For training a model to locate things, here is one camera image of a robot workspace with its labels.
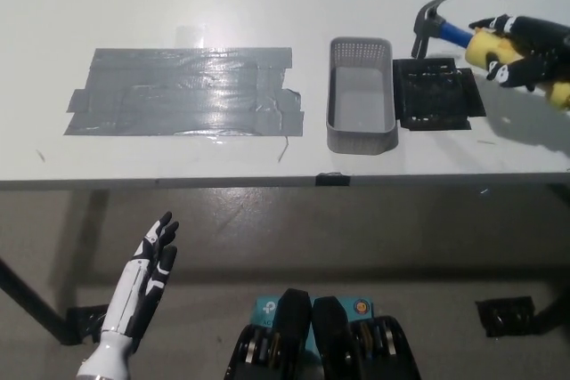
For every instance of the small black tape patch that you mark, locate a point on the small black tape patch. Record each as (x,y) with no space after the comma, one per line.
(432,95)

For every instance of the black metal table leg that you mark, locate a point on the black metal table leg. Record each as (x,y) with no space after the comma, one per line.
(31,297)

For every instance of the short black tape strip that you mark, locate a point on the short black tape strip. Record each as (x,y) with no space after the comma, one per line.
(332,180)

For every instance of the black teal robot torso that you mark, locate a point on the black teal robot torso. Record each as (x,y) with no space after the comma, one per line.
(325,344)

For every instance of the grey perforated plastic basket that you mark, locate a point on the grey perforated plastic basket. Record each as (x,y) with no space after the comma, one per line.
(360,108)

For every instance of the clear tape piece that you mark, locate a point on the clear tape piece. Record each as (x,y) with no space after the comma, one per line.
(190,36)

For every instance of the blue hammer with yellow foam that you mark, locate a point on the blue hammer with yellow foam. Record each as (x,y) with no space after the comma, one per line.
(450,30)

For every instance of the large grey duct tape patch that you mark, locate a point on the large grey duct tape patch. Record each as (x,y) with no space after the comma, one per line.
(178,93)

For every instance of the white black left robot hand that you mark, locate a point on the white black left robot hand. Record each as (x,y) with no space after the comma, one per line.
(142,282)

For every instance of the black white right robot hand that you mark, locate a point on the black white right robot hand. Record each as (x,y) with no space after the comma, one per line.
(541,35)

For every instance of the black tape over table foot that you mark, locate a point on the black tape over table foot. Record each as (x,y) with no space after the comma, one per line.
(503,315)
(87,324)

